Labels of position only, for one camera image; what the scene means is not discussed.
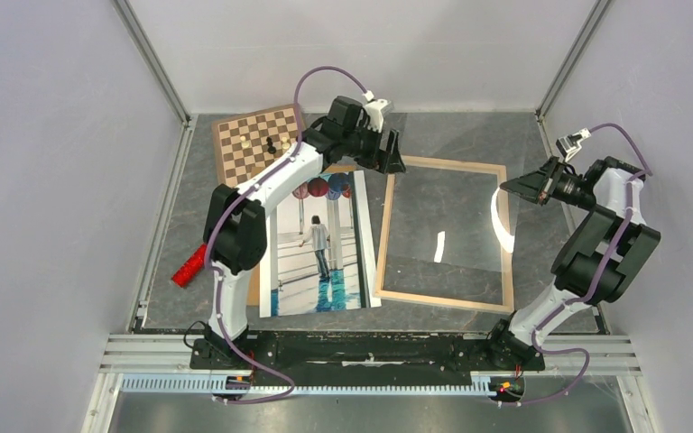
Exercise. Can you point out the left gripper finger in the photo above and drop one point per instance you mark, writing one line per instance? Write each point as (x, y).
(392, 142)
(391, 162)

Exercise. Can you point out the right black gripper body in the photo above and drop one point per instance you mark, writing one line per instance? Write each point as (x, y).
(559, 185)

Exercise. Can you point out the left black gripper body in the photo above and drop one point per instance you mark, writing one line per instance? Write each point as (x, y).
(364, 144)

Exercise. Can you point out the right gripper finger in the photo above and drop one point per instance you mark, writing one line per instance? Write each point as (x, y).
(528, 189)
(534, 176)

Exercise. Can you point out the wooden picture frame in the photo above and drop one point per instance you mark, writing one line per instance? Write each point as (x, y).
(501, 226)

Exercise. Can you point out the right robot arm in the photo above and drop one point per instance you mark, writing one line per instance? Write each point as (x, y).
(597, 263)

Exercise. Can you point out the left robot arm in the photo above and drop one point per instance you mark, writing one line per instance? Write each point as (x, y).
(236, 230)

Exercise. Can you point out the printed photo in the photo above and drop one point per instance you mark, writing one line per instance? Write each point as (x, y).
(321, 254)

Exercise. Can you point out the black chess piece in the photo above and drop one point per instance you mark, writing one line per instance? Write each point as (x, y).
(270, 146)

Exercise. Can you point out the wooden chessboard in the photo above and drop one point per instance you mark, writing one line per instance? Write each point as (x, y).
(236, 165)

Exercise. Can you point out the brown cardboard backing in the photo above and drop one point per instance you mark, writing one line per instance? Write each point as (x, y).
(253, 295)

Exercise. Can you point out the red toy microphone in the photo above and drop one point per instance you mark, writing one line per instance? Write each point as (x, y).
(190, 269)

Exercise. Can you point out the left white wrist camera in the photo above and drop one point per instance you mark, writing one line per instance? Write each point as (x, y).
(376, 109)

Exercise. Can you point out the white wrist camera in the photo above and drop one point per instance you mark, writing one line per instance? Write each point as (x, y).
(376, 109)
(570, 145)

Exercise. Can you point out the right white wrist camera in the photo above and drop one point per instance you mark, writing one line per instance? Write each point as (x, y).
(570, 145)

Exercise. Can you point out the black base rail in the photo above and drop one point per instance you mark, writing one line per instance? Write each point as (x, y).
(286, 351)

